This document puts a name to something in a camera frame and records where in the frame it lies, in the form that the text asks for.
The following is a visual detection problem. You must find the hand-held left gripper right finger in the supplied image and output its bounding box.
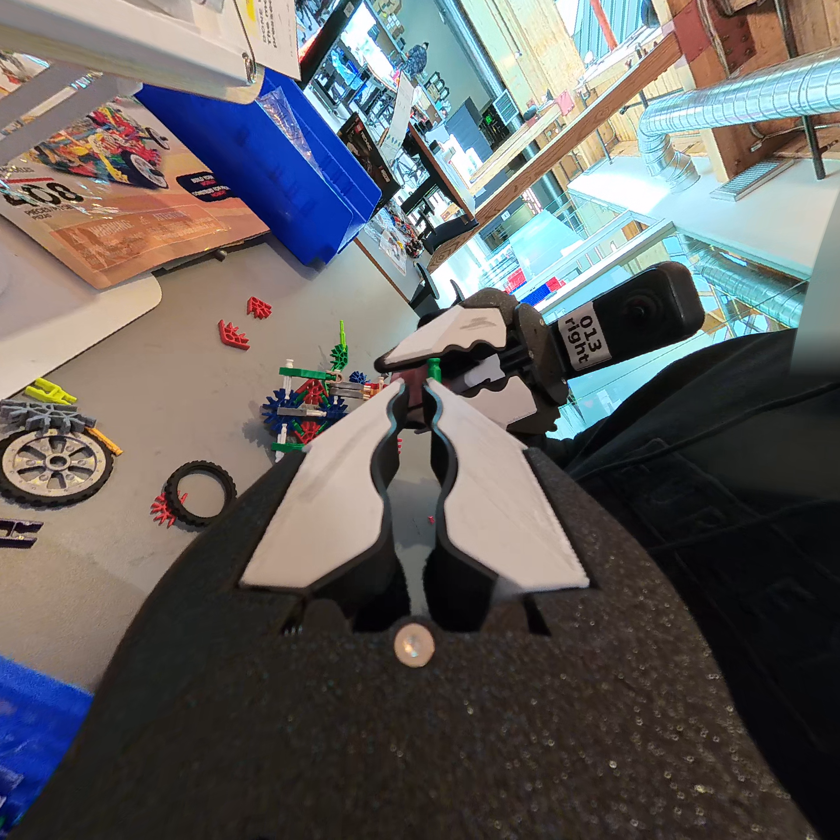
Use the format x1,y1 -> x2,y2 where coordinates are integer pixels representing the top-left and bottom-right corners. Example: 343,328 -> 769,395
423,378 -> 590,601

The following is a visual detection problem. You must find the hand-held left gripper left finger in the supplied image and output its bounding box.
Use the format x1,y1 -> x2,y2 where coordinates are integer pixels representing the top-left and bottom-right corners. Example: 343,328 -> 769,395
239,378 -> 408,592

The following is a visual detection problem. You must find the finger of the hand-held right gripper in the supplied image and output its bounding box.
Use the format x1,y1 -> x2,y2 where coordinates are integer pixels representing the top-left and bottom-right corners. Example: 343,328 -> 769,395
374,305 -> 511,373
453,367 -> 543,429

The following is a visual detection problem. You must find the black toy tyre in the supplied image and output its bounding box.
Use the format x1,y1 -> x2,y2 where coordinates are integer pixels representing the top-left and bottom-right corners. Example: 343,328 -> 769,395
164,461 -> 238,529

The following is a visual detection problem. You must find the blue labelled storage bin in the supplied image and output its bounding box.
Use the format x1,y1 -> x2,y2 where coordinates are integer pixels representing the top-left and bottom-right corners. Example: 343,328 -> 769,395
0,656 -> 93,834

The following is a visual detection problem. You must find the colourful toy model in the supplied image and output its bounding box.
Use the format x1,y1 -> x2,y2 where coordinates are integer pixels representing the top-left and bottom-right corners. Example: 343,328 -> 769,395
261,319 -> 398,462

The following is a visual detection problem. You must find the black product box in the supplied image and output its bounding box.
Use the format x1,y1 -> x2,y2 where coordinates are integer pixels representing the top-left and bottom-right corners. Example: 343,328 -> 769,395
336,113 -> 403,206

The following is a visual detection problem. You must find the person's torso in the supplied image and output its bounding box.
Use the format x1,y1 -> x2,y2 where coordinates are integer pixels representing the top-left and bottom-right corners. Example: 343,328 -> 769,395
545,328 -> 840,834

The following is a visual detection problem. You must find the blue plastic bin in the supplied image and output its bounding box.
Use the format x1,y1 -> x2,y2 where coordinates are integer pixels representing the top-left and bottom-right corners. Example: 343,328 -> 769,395
134,66 -> 383,266

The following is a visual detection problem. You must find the toy wheel with grey hub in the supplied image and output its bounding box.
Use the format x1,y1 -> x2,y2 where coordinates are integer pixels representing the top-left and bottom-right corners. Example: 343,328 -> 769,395
0,425 -> 116,508

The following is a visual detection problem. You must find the grey snowflake connector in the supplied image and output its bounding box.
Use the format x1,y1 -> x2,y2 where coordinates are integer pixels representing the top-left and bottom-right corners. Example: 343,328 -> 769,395
0,399 -> 97,435

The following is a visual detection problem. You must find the yellow-green clip connector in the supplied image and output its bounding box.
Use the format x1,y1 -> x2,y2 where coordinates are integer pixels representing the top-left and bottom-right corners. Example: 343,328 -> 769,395
25,377 -> 78,405

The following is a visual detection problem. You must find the white desk stand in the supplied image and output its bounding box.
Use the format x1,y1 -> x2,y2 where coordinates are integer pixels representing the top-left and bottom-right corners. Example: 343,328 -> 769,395
0,0 -> 263,398

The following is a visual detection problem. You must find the toy set instruction booklet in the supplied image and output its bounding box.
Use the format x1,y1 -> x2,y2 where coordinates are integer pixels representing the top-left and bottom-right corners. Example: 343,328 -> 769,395
0,52 -> 271,291

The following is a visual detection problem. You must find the silver ventilation duct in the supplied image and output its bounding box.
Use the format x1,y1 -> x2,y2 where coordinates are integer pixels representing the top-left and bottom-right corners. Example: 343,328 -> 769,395
637,46 -> 840,193
682,241 -> 809,327

